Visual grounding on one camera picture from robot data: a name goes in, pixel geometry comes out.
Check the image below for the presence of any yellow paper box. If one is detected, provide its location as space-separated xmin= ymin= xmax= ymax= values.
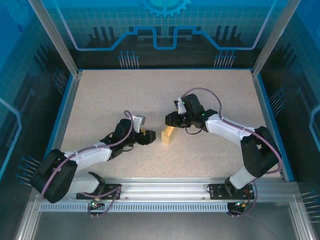
xmin=160 ymin=125 xmax=179 ymax=146

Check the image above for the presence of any blue printed back panel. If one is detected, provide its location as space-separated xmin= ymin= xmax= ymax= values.
xmin=51 ymin=0 xmax=278 ymax=70

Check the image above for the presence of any metal front shelf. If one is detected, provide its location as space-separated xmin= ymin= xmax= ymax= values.
xmin=14 ymin=199 xmax=320 ymax=240

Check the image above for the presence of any blue printed side panel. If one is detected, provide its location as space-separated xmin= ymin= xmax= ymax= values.
xmin=0 ymin=0 xmax=76 ymax=240
xmin=258 ymin=0 xmax=320 ymax=240

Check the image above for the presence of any aluminium front rail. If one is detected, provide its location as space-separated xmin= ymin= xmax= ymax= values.
xmin=32 ymin=177 xmax=300 ymax=203

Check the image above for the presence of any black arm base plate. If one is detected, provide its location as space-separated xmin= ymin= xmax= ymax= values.
xmin=208 ymin=183 xmax=255 ymax=200
xmin=76 ymin=184 xmax=122 ymax=200

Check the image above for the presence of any slotted grey cable duct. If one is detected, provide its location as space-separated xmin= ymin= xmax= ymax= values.
xmin=39 ymin=202 xmax=230 ymax=213

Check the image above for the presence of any aluminium side rail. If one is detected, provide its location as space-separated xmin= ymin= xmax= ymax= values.
xmin=250 ymin=71 xmax=288 ymax=181
xmin=48 ymin=71 xmax=84 ymax=181

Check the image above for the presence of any aluminium frame post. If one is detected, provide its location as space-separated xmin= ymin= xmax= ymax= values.
xmin=28 ymin=0 xmax=84 ymax=78
xmin=251 ymin=0 xmax=300 ymax=77

